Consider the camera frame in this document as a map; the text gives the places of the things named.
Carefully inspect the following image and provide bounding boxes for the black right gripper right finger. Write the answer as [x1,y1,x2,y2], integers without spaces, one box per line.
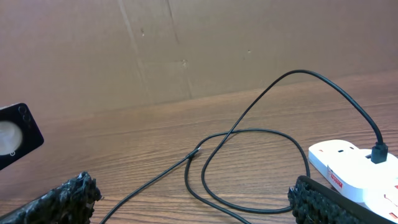
[287,175,394,224]

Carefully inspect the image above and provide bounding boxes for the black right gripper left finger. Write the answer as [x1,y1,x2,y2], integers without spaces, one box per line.
[1,172,102,224]

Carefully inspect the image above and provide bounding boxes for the black charging cable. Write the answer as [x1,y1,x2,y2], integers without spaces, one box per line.
[98,69,389,224]

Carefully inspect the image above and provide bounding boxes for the black smartphone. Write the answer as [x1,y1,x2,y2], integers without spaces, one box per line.
[1,103,44,170]

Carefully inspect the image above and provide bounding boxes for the white power strip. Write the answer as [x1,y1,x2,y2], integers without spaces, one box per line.
[308,139,397,223]

